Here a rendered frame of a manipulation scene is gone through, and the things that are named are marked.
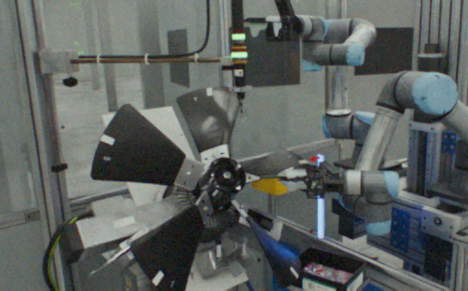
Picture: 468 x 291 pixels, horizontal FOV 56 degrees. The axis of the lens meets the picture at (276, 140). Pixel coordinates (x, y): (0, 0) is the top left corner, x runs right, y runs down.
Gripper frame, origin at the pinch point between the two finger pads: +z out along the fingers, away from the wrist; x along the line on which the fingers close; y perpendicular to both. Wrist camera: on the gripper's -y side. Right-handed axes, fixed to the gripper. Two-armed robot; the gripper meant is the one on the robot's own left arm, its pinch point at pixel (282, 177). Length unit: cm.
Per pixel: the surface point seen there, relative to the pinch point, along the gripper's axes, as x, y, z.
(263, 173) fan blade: -1.8, 1.7, 5.5
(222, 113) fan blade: -19.3, -5.1, 19.7
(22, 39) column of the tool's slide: -46, 0, 83
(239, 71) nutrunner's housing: -34.2, 2.0, 10.7
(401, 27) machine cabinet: -5, -442, -60
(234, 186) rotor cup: -3.3, 15.0, 10.9
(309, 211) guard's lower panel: 72, -110, 9
